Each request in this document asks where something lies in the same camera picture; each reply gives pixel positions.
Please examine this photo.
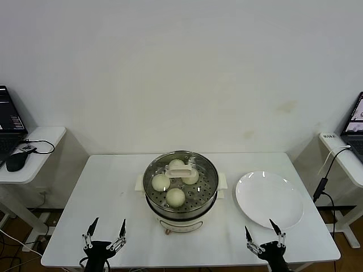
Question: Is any white cable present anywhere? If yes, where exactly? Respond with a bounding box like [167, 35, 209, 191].
[317, 144, 351, 176]

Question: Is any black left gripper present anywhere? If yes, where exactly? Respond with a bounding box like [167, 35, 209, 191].
[81, 216, 128, 272]

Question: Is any black cable with adapter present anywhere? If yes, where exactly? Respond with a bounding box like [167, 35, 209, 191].
[313, 146, 352, 233]

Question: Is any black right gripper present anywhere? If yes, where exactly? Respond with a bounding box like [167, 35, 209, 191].
[244, 218, 290, 272]

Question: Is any black computer mouse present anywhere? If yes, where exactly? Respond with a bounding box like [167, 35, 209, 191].
[6, 152, 29, 172]

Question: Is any black dongle with sticker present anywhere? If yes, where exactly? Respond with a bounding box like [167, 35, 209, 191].
[18, 143, 37, 154]

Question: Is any white side table with label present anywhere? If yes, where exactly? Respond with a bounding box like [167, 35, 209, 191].
[319, 131, 363, 249]

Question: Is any black looped dongle cable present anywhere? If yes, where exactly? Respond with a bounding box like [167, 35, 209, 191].
[19, 138, 55, 155]

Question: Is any white side table with mouse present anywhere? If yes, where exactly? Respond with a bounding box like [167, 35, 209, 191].
[0, 126, 66, 236]

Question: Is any white round plate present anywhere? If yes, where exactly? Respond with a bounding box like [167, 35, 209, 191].
[235, 171, 304, 230]

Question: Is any stainless steel steamer basket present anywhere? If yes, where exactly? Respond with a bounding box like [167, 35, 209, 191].
[142, 151, 220, 214]

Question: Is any black laptop with dark screen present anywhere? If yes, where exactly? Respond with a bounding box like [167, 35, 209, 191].
[0, 85, 29, 168]

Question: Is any cream electric cooking pot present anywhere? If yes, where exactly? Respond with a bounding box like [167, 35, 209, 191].
[134, 171, 229, 236]

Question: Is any white power strip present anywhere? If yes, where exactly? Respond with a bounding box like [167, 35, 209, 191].
[22, 236, 48, 253]

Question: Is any grey laptop with pale screen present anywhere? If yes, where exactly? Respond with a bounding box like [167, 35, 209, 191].
[340, 91, 363, 164]

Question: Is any glass pot lid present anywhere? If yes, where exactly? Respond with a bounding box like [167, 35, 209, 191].
[142, 150, 220, 213]

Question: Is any white lid handle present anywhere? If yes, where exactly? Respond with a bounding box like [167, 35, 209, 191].
[165, 165, 198, 179]

